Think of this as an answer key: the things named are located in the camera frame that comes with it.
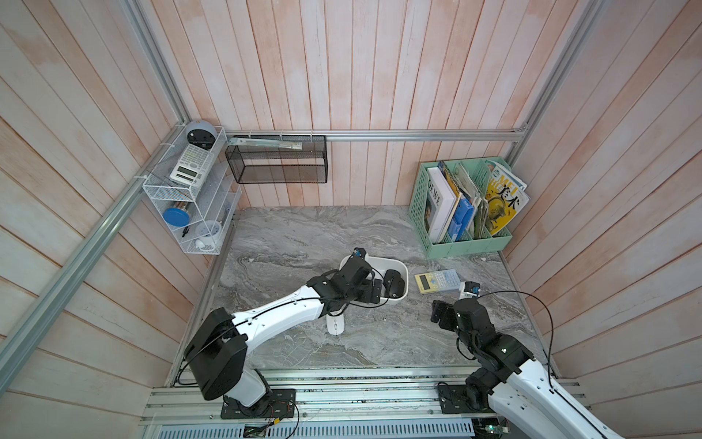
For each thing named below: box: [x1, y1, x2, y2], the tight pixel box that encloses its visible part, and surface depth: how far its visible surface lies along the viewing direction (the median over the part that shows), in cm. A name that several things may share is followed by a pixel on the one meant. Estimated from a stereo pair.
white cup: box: [194, 220, 223, 252], surface depth 93 cm
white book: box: [424, 166, 458, 244], surface depth 97 cm
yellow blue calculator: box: [414, 268, 462, 294], surface depth 100 cm
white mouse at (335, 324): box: [326, 312, 345, 336], surface depth 87 cm
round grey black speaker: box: [185, 119, 217, 150], surface depth 84 cm
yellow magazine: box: [484, 160, 531, 236], surface depth 101 cm
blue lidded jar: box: [162, 207, 192, 227], surface depth 79 cm
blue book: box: [447, 198, 475, 243], surface depth 97 cm
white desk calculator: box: [169, 143, 215, 188], surface depth 79 cm
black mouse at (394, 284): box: [383, 268, 405, 299], surface depth 94 cm
